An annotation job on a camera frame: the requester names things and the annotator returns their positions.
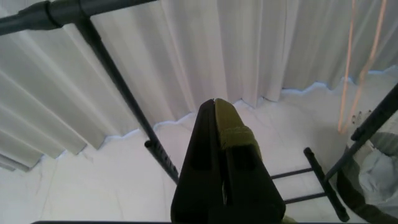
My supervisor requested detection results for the white curtain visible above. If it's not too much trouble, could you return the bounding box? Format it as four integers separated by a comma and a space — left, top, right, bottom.
0, 0, 398, 172

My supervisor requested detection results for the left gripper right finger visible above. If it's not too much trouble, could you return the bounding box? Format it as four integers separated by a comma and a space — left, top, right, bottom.
221, 144, 287, 223

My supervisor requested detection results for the white laundry basket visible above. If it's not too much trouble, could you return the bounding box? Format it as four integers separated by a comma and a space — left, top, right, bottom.
335, 130, 398, 223

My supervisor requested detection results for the black clothes rack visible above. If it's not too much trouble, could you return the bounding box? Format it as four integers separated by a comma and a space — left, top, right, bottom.
0, 0, 398, 223

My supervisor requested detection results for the pink clothes hanger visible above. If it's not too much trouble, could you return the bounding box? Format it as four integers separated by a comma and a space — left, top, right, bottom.
337, 0, 389, 135

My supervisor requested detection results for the green sleeveless shirt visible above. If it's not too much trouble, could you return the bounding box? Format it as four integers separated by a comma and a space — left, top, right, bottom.
214, 98, 296, 224

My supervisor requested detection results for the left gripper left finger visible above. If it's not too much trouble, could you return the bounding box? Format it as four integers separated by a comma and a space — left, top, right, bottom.
170, 98, 225, 223

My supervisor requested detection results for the pale grey garment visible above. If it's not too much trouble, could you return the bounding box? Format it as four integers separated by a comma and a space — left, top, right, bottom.
357, 148, 398, 210

